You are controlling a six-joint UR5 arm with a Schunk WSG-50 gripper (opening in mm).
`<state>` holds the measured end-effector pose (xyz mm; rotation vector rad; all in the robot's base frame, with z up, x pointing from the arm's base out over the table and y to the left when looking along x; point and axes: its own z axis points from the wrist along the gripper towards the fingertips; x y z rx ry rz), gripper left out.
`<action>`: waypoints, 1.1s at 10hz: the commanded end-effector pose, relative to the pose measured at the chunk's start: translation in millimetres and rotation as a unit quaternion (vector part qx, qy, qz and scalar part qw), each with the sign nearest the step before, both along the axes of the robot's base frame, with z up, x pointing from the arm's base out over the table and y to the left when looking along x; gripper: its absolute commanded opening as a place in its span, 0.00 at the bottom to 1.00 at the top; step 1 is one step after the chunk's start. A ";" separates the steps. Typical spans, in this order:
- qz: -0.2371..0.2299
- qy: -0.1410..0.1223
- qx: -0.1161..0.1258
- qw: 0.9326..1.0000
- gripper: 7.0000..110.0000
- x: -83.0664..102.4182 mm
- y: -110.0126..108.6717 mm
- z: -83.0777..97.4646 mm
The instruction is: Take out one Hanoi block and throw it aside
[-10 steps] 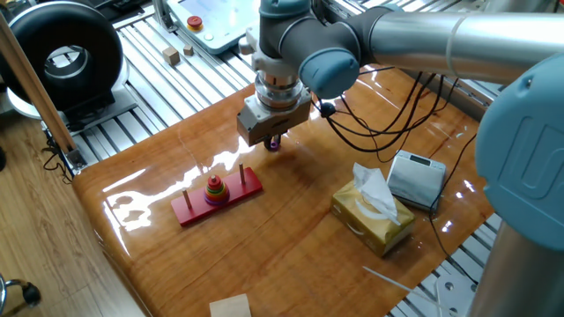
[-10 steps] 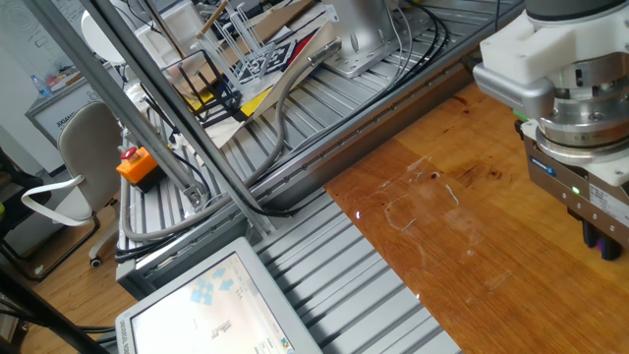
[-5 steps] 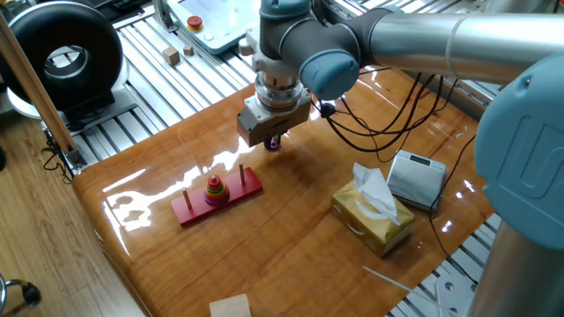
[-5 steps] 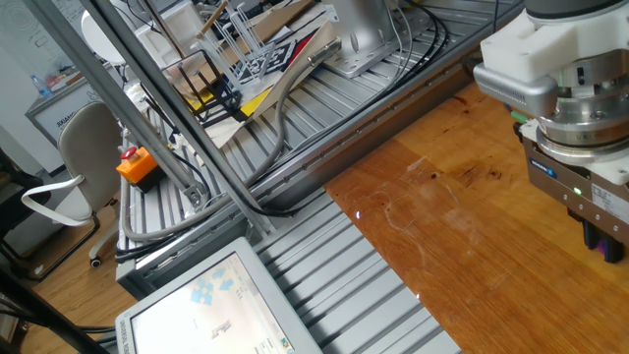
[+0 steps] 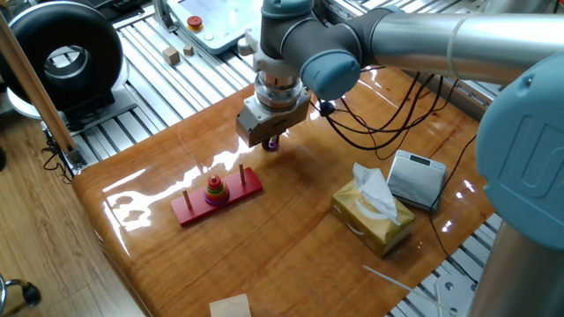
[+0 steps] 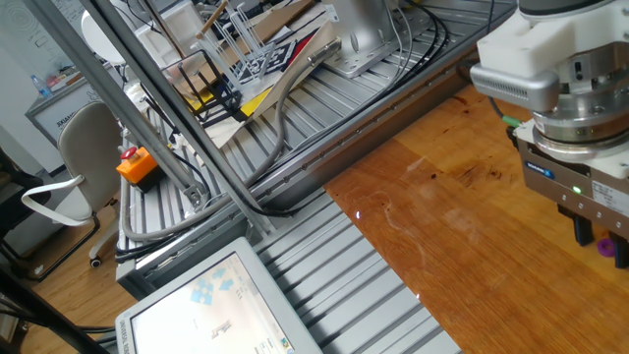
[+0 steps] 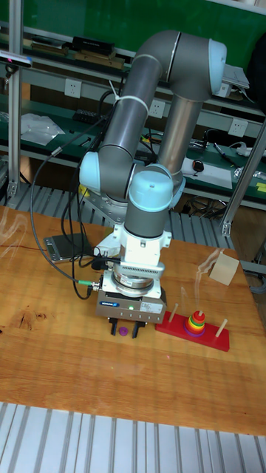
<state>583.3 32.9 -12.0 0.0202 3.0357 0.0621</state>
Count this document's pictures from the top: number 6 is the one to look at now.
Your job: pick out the clear water bottle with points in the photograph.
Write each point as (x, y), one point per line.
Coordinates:
(41, 88)

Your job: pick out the orange emergency stop box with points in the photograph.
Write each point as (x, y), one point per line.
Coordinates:
(140, 167)

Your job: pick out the black metal bar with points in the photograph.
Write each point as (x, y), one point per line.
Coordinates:
(49, 314)

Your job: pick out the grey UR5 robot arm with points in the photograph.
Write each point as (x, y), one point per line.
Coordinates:
(540, 44)

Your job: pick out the white plastic storage box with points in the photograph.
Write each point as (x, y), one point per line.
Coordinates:
(184, 19)

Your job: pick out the brown cardboard sheet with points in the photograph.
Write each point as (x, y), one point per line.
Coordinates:
(280, 22)

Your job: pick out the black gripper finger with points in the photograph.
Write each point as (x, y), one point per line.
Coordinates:
(622, 251)
(584, 231)

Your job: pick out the white wall whiteboard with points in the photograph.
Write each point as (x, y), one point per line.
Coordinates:
(24, 34)

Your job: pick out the white cabinet with label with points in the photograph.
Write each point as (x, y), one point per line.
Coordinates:
(64, 118)

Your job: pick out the grey aluminium frame post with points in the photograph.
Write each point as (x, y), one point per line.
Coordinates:
(114, 93)
(179, 115)

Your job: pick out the silver metal pedestal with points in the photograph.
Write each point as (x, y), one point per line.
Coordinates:
(361, 29)

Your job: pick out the printed marker calibration board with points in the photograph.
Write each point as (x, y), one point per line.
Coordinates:
(290, 54)

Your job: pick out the beige office chair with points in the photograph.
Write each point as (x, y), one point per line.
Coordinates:
(88, 147)

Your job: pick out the white robot teach pendant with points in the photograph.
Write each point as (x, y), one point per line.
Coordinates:
(221, 305)

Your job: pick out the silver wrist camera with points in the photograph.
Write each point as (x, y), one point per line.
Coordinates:
(516, 88)

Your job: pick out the silver Schunk gripper body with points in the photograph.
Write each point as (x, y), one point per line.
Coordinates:
(565, 189)

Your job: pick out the white round panel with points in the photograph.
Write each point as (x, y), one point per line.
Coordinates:
(96, 39)

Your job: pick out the wooden stick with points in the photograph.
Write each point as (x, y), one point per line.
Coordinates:
(212, 19)

